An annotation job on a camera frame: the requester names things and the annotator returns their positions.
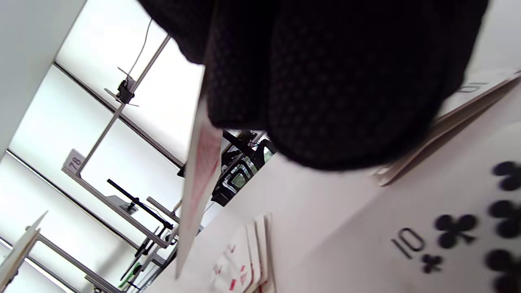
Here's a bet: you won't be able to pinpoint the person's right hand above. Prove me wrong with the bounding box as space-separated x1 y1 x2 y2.
138 0 489 171

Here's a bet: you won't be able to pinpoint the pile of spades cards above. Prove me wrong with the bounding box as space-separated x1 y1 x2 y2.
372 69 521 188

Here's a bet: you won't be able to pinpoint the pile of clubs cards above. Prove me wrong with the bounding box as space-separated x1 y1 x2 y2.
285 163 521 293

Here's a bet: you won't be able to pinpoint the many-pip clubs playing card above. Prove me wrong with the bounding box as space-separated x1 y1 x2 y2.
175 98 223 279

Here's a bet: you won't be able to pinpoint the pile of diamonds cards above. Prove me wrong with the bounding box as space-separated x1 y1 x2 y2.
210 214 275 293

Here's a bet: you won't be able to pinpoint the stack of playing cards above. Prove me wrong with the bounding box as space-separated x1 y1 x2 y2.
0 211 48 285

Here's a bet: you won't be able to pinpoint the black mesh office chair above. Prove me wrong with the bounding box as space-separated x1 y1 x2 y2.
212 129 277 206

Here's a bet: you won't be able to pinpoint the black metal pole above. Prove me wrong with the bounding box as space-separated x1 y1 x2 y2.
107 179 174 229

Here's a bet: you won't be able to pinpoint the grey overhead metal rod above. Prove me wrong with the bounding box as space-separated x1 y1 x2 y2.
75 35 171 177

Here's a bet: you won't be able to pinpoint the black overhead cable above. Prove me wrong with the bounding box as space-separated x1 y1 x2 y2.
128 18 153 78

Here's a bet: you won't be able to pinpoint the black overhead camera device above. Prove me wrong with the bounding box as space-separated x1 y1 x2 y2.
104 67 140 107

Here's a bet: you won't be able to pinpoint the grey metal overhead frame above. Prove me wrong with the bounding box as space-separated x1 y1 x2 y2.
61 149 180 249

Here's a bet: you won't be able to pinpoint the grey aluminium frame post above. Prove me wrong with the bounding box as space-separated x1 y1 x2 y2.
24 226 123 293

